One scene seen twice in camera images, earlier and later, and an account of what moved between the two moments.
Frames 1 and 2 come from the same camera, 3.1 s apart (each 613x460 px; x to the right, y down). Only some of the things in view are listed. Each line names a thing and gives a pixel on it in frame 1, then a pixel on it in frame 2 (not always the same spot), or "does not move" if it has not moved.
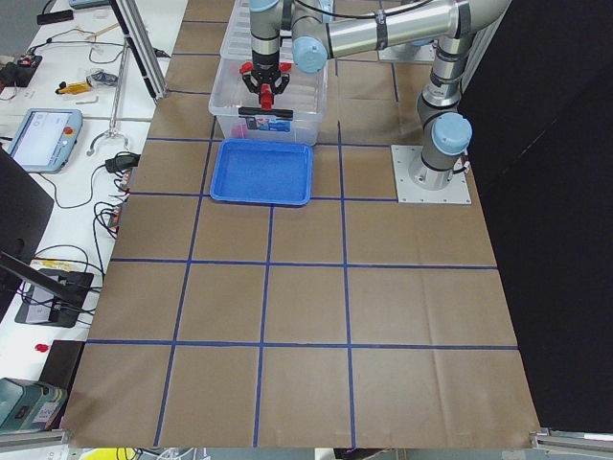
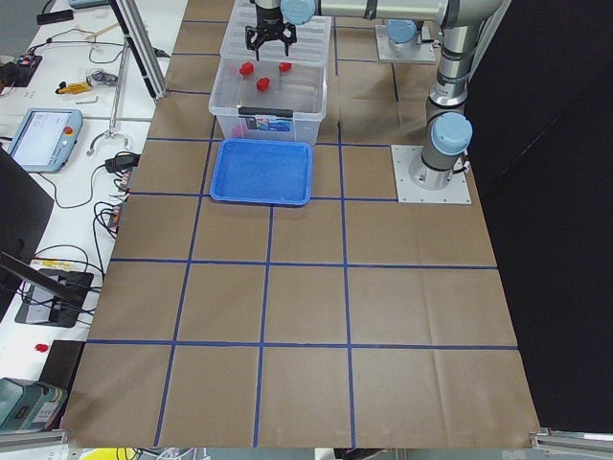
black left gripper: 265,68 → 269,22
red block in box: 246,67 does not move
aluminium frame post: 141,38 does not move
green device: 27,405 does not move
